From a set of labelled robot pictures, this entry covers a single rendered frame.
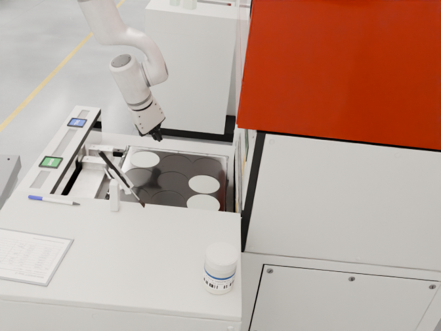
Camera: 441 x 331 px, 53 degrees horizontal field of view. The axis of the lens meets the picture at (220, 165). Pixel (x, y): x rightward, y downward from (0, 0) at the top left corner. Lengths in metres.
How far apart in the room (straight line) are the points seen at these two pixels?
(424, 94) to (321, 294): 0.69
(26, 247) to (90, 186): 0.39
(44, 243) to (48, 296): 0.16
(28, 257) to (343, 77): 0.82
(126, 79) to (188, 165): 0.38
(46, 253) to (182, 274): 0.32
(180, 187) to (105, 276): 0.47
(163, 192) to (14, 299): 0.55
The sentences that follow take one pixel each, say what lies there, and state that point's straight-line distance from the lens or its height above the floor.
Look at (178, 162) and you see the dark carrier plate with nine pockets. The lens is 1.52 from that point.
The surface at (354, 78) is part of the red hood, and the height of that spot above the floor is 1.38.
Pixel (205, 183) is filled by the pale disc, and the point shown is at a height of 0.90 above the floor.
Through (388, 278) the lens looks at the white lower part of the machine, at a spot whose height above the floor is 0.77.
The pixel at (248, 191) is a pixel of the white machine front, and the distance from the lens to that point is 1.17.
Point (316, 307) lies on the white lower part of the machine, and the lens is 1.51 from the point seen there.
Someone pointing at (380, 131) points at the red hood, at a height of 1.26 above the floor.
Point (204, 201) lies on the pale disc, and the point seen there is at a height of 0.90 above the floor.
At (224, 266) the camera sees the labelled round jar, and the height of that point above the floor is 1.06.
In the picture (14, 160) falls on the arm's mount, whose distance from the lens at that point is 1.63.
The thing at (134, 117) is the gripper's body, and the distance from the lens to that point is 1.41.
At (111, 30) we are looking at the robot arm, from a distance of 1.26.
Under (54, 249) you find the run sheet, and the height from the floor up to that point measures 0.97.
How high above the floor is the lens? 1.72
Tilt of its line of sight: 33 degrees down
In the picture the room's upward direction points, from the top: 7 degrees clockwise
